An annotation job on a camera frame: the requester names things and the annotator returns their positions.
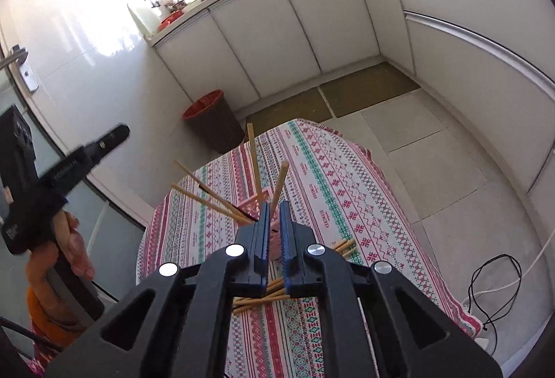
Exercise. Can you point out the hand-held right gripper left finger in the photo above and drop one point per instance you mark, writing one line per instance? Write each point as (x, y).
(264, 239)

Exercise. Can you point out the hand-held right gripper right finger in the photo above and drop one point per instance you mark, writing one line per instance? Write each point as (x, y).
(286, 248)

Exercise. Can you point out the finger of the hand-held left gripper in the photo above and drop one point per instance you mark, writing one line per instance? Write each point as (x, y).
(108, 141)

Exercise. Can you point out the pink perforated utensil holder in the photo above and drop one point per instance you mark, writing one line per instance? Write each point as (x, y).
(276, 243)

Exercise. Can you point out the slender wooden chopstick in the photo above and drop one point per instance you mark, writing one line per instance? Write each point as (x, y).
(255, 165)
(279, 185)
(208, 189)
(208, 200)

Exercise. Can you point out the bunch of wooden chopsticks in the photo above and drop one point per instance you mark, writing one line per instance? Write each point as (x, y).
(260, 302)

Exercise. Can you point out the person's left forearm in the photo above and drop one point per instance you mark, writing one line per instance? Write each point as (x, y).
(37, 274)

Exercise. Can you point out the frosted glass door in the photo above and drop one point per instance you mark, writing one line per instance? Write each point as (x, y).
(112, 226)

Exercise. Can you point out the striped patterned tablecloth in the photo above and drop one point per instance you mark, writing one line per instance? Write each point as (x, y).
(347, 187)

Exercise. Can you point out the dark bin with red liner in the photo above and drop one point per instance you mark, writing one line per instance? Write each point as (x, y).
(214, 122)

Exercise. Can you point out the white cutting board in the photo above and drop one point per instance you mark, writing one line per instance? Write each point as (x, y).
(143, 20)

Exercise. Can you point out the olive floor mat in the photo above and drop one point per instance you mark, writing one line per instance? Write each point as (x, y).
(368, 89)
(290, 111)

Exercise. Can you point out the red bowl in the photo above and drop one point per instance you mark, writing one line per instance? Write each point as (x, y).
(170, 20)

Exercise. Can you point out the white power strip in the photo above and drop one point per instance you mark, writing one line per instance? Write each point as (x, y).
(479, 343)

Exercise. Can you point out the white kitchen base cabinets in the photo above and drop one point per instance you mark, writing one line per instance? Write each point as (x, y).
(303, 22)

